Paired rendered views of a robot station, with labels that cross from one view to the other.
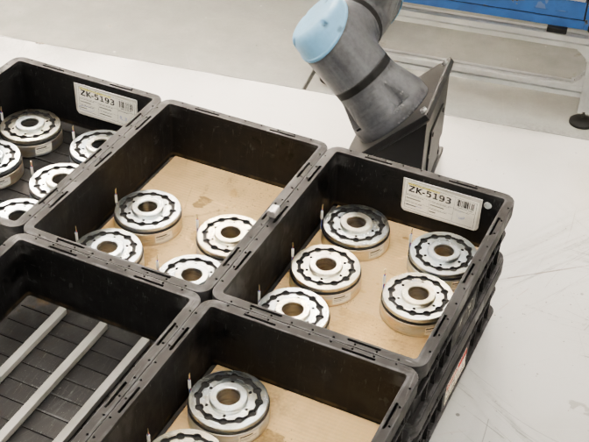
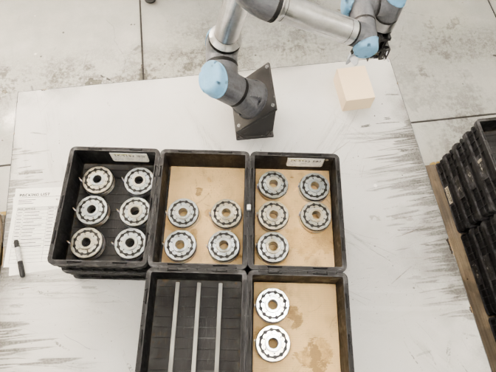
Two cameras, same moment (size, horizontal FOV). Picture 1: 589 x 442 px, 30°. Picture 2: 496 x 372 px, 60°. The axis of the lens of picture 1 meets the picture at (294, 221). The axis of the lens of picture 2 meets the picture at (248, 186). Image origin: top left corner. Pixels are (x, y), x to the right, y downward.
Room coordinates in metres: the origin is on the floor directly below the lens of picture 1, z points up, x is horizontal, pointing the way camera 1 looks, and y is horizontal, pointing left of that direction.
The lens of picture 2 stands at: (0.81, 0.25, 2.21)
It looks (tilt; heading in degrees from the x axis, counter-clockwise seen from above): 66 degrees down; 334
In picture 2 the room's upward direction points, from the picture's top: 3 degrees clockwise
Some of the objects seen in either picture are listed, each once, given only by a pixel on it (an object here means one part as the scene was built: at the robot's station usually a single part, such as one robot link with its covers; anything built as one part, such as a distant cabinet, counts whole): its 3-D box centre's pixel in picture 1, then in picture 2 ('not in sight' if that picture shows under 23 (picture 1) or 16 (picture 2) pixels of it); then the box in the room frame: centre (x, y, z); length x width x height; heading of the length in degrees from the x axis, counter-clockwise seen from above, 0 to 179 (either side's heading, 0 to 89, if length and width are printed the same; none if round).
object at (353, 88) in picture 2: not in sight; (353, 88); (1.63, -0.61, 0.74); 0.16 x 0.12 x 0.07; 166
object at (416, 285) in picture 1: (418, 294); (316, 215); (1.16, -0.18, 0.86); 0.05 x 0.05 x 0.01
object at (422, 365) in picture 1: (371, 249); (295, 209); (1.19, -0.11, 0.92); 0.40 x 0.30 x 0.02; 155
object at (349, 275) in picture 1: (325, 267); (273, 215); (1.22, -0.05, 0.86); 0.10 x 0.10 x 0.01
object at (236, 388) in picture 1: (228, 397); (272, 304); (0.95, 0.08, 0.86); 0.05 x 0.05 x 0.01
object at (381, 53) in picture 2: not in sight; (377, 40); (1.60, -0.61, 1.05); 0.09 x 0.08 x 0.12; 166
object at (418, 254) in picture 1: (443, 253); (314, 186); (1.26, -0.22, 0.86); 0.10 x 0.10 x 0.01
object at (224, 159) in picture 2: (185, 217); (203, 212); (1.31, 0.16, 0.87); 0.40 x 0.30 x 0.11; 155
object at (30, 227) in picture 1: (184, 190); (201, 207); (1.31, 0.16, 0.92); 0.40 x 0.30 x 0.02; 155
